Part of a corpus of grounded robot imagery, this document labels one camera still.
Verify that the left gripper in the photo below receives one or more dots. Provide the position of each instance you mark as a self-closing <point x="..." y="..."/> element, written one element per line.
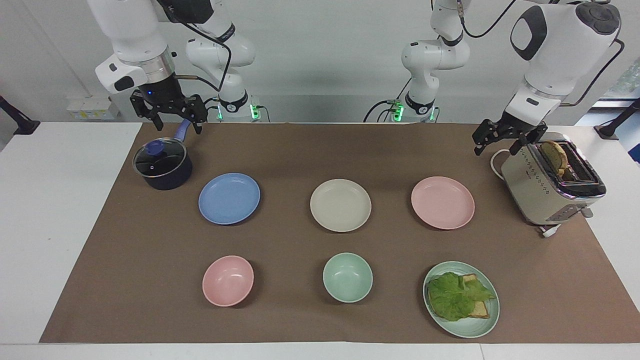
<point x="515" y="123"/>

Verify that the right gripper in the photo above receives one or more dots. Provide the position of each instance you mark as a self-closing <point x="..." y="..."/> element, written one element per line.
<point x="164" y="91"/>

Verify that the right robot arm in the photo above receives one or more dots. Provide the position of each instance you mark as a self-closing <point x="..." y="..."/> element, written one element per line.
<point x="132" y="35"/>

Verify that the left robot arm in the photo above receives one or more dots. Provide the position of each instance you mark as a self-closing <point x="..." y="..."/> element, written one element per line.
<point x="555" y="45"/>

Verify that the toasted bread slice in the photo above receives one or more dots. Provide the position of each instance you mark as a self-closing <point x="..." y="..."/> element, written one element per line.
<point x="554" y="156"/>

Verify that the glass lid with blue knob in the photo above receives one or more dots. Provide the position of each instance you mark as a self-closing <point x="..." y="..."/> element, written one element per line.
<point x="159" y="157"/>

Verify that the silver toaster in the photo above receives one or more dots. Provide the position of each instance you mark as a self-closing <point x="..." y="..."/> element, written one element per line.
<point x="542" y="195"/>

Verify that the dark blue saucepan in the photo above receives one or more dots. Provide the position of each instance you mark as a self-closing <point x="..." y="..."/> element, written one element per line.
<point x="167" y="177"/>

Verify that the pink plate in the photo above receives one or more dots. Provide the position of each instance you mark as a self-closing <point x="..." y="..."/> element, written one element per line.
<point x="442" y="202"/>

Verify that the white plug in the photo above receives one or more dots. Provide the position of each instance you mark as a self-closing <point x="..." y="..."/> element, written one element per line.
<point x="550" y="231"/>

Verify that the black stand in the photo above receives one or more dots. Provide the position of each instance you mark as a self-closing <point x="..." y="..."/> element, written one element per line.
<point x="615" y="125"/>
<point x="20" y="122"/>

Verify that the blue plate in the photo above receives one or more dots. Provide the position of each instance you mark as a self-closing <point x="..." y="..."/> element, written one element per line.
<point x="229" y="198"/>

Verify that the green lettuce leaf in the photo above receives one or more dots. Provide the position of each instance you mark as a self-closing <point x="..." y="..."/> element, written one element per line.
<point x="452" y="297"/>

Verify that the beige plate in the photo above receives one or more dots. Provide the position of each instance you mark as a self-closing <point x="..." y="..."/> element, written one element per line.
<point x="340" y="205"/>

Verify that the pink bowl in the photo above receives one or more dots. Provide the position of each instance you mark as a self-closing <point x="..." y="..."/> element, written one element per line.
<point x="228" y="281"/>

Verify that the green plate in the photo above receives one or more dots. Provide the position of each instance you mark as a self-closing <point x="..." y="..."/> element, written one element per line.
<point x="475" y="327"/>

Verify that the green bowl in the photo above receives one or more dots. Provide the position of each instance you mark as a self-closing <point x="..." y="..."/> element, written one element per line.
<point x="347" y="277"/>

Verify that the white wall socket box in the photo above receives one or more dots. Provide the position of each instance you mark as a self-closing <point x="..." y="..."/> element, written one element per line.
<point x="92" y="109"/>

